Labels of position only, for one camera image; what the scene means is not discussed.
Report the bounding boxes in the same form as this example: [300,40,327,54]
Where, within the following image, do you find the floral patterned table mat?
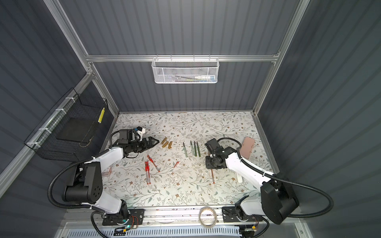
[102,112,273,207]

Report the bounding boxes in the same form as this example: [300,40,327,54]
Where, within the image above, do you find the pink eraser block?
[240,137,256,159]

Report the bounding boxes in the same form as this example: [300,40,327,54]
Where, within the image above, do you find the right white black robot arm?
[205,138,334,225]

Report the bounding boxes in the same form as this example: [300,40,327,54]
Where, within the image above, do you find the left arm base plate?
[102,209,145,226]

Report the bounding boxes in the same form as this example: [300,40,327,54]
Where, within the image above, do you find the small clear plastic box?
[102,167,113,177]

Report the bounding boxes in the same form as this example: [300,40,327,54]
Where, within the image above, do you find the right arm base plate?
[222,206,263,223]

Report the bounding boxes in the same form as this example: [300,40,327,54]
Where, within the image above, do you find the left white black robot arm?
[47,127,160,224]

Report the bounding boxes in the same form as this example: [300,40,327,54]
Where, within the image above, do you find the white wire mesh basket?
[151,57,220,84]

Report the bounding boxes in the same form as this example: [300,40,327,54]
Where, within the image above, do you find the black wire basket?
[24,84,114,162]

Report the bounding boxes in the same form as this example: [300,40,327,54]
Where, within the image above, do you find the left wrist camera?
[133,127,146,137]

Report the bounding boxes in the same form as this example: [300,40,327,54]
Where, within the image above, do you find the clear tape roll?
[198,206,217,229]

